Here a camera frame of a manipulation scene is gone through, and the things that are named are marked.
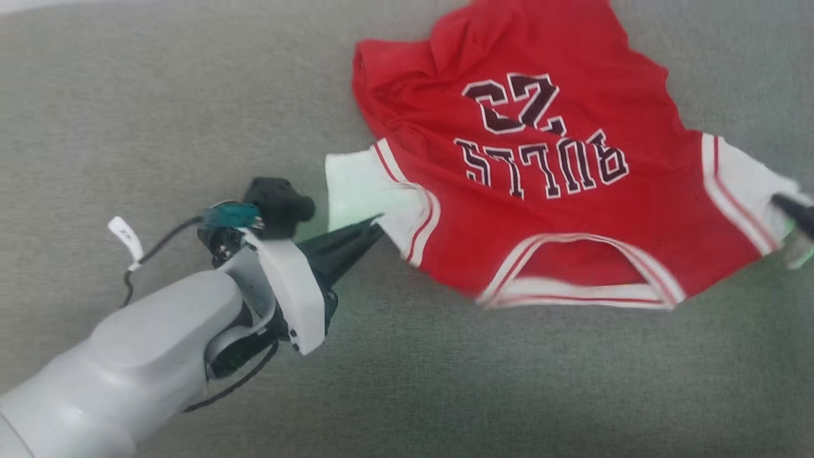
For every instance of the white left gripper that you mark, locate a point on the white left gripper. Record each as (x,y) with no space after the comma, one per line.
(296,286)

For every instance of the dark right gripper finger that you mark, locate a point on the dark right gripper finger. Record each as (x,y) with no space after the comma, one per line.
(800,213)

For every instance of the red white basketball jersey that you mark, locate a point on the red white basketball jersey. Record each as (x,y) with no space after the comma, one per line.
(540,222)

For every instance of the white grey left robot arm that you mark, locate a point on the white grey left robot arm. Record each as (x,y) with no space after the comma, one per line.
(127,375)

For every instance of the grey fabric sofa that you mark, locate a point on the grey fabric sofa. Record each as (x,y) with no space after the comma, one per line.
(191,95)

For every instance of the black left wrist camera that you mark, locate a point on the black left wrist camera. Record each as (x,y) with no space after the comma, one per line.
(276,203)

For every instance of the teal left camera connector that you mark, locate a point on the teal left camera connector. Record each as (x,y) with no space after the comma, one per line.
(232,215)

